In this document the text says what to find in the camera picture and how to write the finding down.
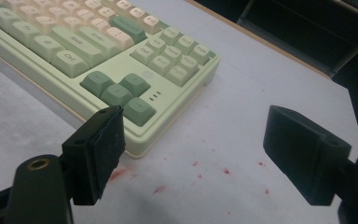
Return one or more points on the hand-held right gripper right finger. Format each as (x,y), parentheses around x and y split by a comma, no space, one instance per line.
(304,155)

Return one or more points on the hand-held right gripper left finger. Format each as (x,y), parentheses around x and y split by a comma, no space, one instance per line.
(96,155)

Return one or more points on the green and cream keyboard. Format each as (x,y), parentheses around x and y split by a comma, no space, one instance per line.
(74,46)

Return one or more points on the white board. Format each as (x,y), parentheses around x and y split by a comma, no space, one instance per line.
(239,112)

